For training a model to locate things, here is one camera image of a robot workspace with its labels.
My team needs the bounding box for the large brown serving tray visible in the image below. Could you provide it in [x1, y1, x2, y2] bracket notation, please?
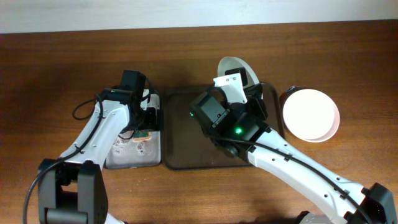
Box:
[162, 82, 285, 170]

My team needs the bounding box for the small soapy water tray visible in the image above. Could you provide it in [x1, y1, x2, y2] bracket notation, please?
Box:
[104, 92, 161, 169]

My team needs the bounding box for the pink white plate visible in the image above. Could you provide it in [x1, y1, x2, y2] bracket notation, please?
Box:
[302, 104, 340, 142]

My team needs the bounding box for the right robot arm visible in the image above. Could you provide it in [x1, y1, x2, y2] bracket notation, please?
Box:
[190, 84, 397, 224]

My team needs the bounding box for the white front plate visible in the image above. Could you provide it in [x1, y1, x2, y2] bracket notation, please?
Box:
[282, 88, 335, 139]

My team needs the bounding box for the pale green plate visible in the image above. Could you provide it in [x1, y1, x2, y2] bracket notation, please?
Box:
[218, 57, 260, 88]

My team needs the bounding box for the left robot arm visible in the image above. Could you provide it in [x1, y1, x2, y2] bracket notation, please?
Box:
[35, 88, 160, 223]

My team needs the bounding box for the green orange sponge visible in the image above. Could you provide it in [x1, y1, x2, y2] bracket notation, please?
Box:
[132, 131, 151, 141]

